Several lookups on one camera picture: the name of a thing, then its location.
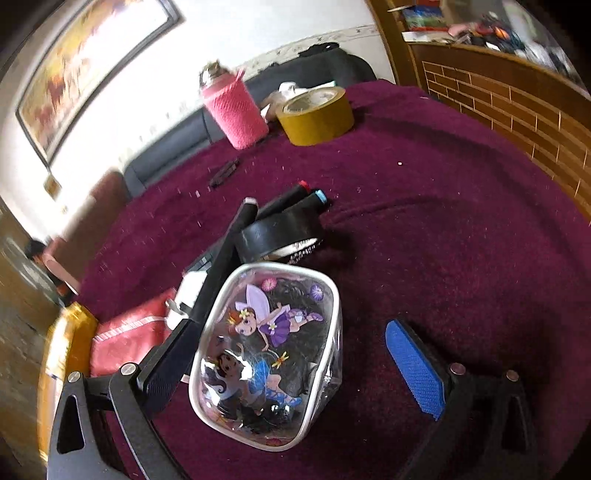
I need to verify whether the maroon bed cover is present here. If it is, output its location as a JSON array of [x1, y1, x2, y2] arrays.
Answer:
[[79, 81, 590, 479]]

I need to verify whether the brown upholstered chair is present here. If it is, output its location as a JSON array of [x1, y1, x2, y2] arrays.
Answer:
[[42, 170, 129, 293]]

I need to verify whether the pink knitted sleeve bottle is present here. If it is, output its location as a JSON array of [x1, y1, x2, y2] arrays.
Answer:
[[199, 61, 270, 150]]

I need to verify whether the fairy print clear pouch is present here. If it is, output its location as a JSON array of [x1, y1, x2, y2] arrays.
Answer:
[[188, 262, 342, 452]]

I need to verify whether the small black hair clip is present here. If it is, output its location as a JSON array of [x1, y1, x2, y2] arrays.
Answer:
[[208, 158, 240, 189]]

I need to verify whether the yellow cardboard box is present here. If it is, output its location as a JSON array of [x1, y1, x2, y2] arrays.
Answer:
[[37, 302, 98, 466]]

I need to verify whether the white stuffed toy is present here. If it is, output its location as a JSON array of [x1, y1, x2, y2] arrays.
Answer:
[[259, 82, 303, 122]]

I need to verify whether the yellow packing tape roll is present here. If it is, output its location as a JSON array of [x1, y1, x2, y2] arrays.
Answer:
[[276, 86, 355, 147]]

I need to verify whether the red plastic bag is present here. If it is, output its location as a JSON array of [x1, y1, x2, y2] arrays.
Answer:
[[89, 288, 176, 377]]

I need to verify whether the wooden brick pattern cabinet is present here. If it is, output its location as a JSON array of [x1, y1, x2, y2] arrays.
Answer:
[[368, 1, 590, 215]]

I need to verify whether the red cap black marker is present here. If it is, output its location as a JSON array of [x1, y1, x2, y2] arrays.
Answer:
[[256, 181, 311, 220]]

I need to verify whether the small wall plaque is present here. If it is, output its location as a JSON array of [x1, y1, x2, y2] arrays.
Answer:
[[43, 175, 61, 200]]

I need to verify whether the blue cap black marker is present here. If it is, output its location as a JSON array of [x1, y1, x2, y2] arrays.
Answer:
[[277, 189, 331, 215]]

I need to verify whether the framed wall painting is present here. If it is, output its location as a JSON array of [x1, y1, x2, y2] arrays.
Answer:
[[15, 0, 181, 167]]

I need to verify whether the black electrical tape roll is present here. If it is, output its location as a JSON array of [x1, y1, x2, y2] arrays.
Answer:
[[235, 210, 324, 263]]

